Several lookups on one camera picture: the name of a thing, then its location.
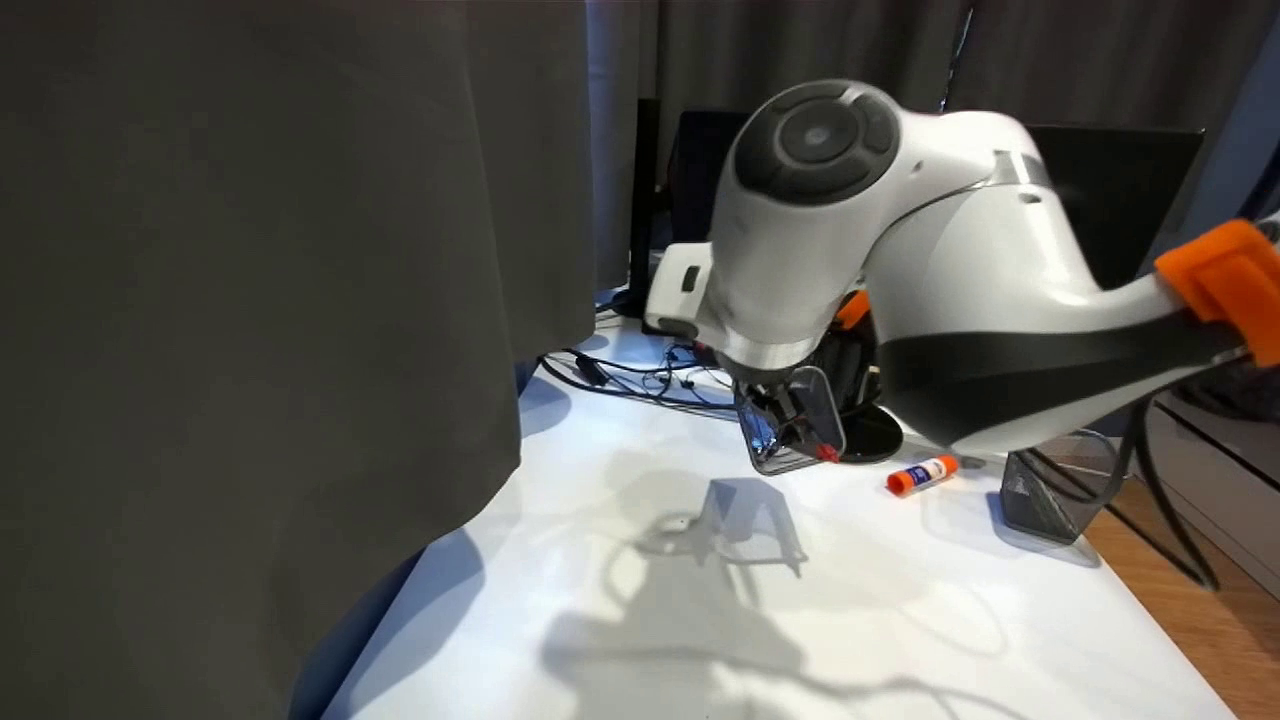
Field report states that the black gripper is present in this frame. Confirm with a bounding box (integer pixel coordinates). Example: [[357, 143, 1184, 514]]
[[820, 324, 888, 418]]

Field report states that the dark mesh bin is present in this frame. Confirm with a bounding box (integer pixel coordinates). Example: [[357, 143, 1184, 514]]
[[736, 364, 851, 479]]

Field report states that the mesh bin with cards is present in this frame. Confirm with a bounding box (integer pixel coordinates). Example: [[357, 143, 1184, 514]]
[[995, 429, 1121, 548]]

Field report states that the black round monitor stand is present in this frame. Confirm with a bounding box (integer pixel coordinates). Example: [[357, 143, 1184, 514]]
[[845, 406, 912, 467]]

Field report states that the orange white glue stick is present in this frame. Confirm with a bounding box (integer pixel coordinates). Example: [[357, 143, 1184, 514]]
[[886, 451, 966, 499]]

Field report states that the white adapter box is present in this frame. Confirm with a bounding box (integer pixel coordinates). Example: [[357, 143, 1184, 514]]
[[643, 239, 720, 339]]

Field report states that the orange cable clip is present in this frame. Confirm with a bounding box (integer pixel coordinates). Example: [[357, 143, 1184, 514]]
[[1152, 218, 1280, 372], [834, 290, 875, 335]]

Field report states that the black table cable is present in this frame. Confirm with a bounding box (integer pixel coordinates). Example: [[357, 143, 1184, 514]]
[[535, 335, 745, 414]]

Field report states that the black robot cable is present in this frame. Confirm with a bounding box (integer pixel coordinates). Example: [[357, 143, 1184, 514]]
[[1118, 393, 1223, 593]]

